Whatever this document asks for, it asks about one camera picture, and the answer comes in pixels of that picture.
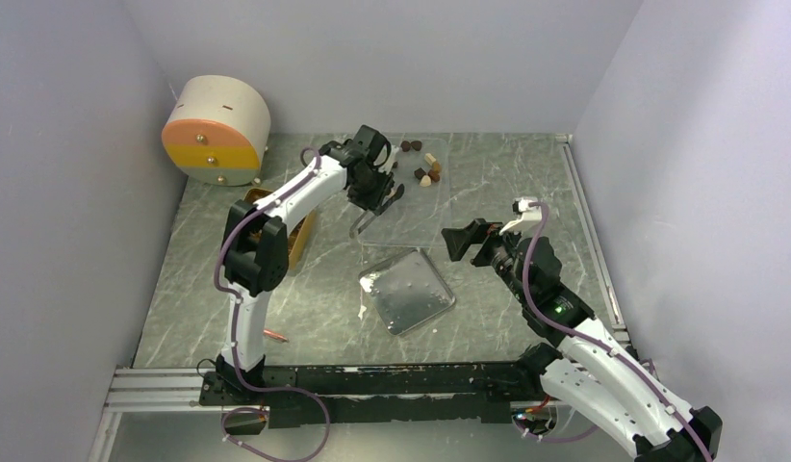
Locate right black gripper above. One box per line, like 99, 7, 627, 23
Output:
442, 218, 532, 304

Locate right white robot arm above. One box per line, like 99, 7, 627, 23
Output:
441, 218, 723, 461

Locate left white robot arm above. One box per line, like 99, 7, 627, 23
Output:
214, 125, 403, 404

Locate gold chocolate box tray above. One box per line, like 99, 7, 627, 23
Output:
243, 188, 317, 271

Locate clear plastic tray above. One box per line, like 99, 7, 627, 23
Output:
357, 135, 451, 247

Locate square silver metal lid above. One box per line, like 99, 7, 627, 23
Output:
359, 247, 456, 336

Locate round pastel drawer box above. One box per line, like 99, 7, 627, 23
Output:
161, 75, 271, 187

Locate red pen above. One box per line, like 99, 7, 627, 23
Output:
263, 329, 289, 344

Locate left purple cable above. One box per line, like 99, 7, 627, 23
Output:
214, 146, 333, 462

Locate purple cable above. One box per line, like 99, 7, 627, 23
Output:
214, 146, 333, 462
513, 200, 717, 462

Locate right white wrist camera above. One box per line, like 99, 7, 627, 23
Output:
499, 196, 543, 236

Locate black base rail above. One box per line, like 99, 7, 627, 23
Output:
198, 359, 547, 428

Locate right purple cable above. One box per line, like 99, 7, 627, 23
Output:
513, 200, 717, 462

